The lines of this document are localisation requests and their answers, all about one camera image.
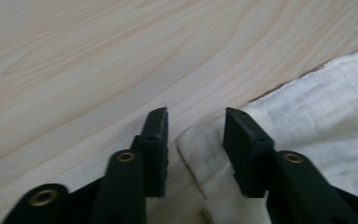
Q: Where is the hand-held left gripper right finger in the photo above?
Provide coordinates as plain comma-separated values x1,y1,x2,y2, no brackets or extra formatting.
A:
223,107,276,199

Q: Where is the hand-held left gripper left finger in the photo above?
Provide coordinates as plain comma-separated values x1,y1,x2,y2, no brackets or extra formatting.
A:
131,106,169,199

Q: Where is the white bear print cloth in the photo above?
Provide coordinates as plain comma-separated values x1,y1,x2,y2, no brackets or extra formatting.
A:
176,46,358,224

